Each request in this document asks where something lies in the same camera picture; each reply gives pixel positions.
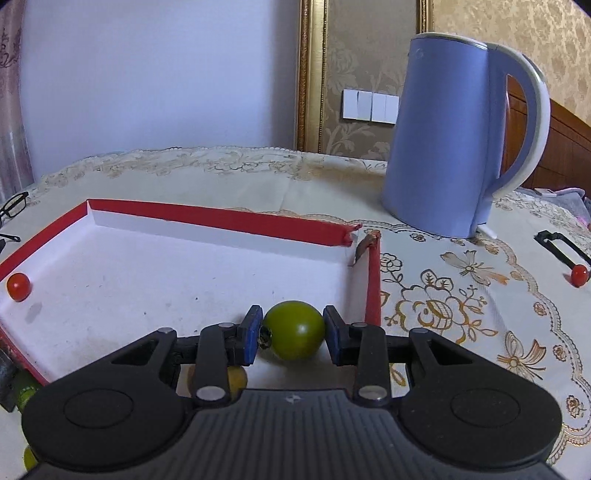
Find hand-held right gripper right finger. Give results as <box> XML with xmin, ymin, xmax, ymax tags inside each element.
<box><xmin>322</xmin><ymin>305</ymin><xmax>481</xmax><ymax>408</ymax></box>

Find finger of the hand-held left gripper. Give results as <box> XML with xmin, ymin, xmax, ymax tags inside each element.
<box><xmin>0</xmin><ymin>350</ymin><xmax>19</xmax><ymax>412</ymax></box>

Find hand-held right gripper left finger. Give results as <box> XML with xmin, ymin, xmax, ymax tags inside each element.
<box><xmin>111</xmin><ymin>305</ymin><xmax>265</xmax><ymax>408</ymax></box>

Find red cardboard box tray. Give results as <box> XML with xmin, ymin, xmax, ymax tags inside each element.
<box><xmin>0</xmin><ymin>198</ymin><xmax>383</xmax><ymax>387</ymax></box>

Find black eyeglasses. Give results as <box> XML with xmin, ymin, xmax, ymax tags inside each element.
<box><xmin>0</xmin><ymin>191</ymin><xmax>30</xmax><ymax>243</ymax></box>

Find blue electric kettle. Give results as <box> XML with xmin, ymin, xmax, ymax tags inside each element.
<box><xmin>381</xmin><ymin>32</ymin><xmax>552</xmax><ymax>240</ymax></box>

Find grey cloth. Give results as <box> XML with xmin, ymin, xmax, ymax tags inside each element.
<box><xmin>554</xmin><ymin>187</ymin><xmax>591</xmax><ymax>232</ymax></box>

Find patterned curtain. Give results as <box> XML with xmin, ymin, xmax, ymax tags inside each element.
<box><xmin>0</xmin><ymin>0</ymin><xmax>34</xmax><ymax>200</ymax></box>

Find brown wooden headboard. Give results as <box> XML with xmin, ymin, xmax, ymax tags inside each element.
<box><xmin>507</xmin><ymin>78</ymin><xmax>591</xmax><ymax>192</ymax></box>

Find white wall switch panel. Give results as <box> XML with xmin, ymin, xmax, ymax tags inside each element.
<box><xmin>342</xmin><ymin>89</ymin><xmax>400</xmax><ymax>124</ymax></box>

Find black rectangular frame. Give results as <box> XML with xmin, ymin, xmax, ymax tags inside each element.
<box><xmin>533</xmin><ymin>229</ymin><xmax>591</xmax><ymax>274</ymax></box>

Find gold wall frame moulding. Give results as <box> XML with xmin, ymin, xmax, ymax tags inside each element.
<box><xmin>295</xmin><ymin>0</ymin><xmax>435</xmax><ymax>163</ymax></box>

